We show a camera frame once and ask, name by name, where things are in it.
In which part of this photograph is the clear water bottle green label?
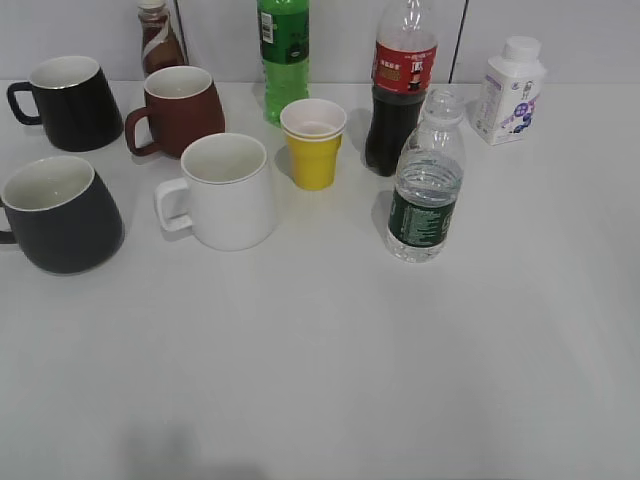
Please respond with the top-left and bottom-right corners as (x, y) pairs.
(386, 88), (466, 263)

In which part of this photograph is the dark grey mug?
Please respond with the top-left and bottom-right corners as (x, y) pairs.
(1, 155), (125, 275)

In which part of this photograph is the white mug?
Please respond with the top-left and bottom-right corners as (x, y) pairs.
(154, 133), (277, 251)

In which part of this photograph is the brown red mug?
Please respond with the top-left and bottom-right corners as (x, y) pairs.
(124, 66), (226, 158)

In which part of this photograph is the black mug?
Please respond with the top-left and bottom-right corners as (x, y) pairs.
(6, 56), (124, 152)

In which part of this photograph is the cola bottle red label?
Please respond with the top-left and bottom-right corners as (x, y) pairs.
(364, 0), (438, 177)

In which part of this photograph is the green soda bottle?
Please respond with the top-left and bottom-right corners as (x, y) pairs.
(257, 0), (310, 126)

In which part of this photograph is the white milk carton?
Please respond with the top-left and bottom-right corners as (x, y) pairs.
(471, 36), (547, 145)

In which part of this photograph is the brown chocolate drink bottle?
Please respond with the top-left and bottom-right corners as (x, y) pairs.
(137, 0), (187, 77)

